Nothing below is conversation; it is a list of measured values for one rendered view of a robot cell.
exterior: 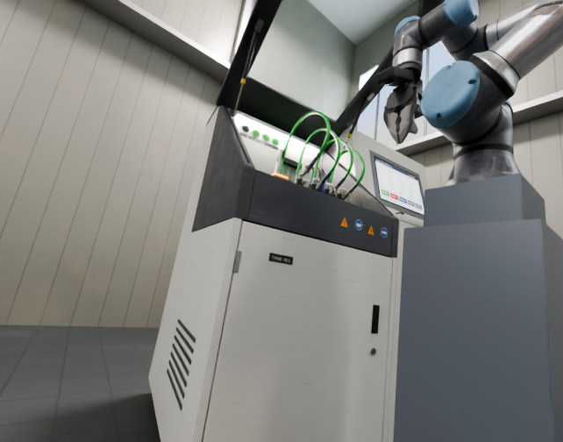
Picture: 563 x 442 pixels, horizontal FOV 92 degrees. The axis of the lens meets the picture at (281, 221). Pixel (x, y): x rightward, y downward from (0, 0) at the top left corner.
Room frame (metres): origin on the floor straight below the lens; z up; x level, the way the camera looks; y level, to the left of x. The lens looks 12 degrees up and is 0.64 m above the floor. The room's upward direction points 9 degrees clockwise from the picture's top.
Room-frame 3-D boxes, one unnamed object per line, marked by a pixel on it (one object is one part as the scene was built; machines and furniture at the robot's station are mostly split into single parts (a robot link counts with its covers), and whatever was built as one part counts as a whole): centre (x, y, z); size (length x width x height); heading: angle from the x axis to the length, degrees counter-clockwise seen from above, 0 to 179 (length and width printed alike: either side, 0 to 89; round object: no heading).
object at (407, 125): (0.61, -0.29, 1.06); 0.06 x 0.03 x 0.09; 125
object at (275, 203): (0.93, -0.16, 0.87); 0.62 x 0.04 x 0.16; 118
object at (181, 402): (1.17, -0.04, 0.39); 0.70 x 0.58 x 0.79; 118
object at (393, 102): (0.62, -0.28, 1.16); 0.09 x 0.08 x 0.12; 125
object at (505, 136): (0.58, -0.45, 1.07); 0.13 x 0.12 x 0.14; 125
